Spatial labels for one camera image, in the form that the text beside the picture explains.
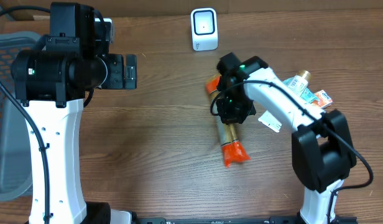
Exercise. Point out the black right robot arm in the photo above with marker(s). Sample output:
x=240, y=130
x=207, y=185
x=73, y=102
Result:
x=321, y=141

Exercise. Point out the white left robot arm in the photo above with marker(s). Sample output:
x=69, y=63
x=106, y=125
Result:
x=53, y=83

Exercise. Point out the white tube gold cap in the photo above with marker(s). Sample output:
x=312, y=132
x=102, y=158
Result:
x=297, y=84

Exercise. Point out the orange flame-print box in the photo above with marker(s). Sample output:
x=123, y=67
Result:
x=322, y=100

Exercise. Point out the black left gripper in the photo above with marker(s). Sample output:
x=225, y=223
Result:
x=130, y=71

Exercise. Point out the white barcode scanner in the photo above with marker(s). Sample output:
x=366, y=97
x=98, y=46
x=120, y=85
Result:
x=204, y=29

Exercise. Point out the teal snack packet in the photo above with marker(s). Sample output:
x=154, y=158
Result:
x=307, y=95

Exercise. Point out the dark grey plastic basket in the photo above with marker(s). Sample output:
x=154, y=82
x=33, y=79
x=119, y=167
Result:
x=15, y=161

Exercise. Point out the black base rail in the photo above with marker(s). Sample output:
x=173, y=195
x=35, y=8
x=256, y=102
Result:
x=272, y=220

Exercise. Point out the orange spaghetti packet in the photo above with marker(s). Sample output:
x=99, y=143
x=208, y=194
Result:
x=233, y=151

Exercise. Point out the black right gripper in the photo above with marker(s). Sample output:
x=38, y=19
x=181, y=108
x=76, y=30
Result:
x=232, y=119

